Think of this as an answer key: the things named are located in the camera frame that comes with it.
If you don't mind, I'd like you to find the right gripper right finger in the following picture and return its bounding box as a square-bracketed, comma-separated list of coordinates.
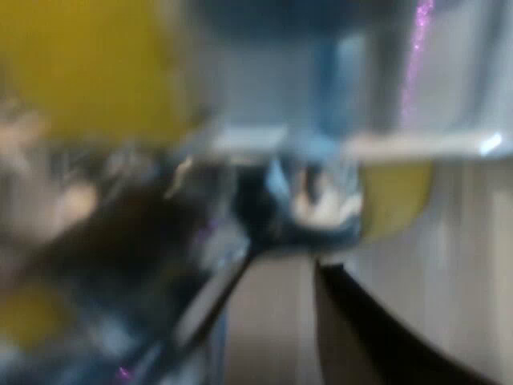
[314, 262, 502, 385]

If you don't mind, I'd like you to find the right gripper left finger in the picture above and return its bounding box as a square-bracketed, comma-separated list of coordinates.
[158, 244, 257, 385]

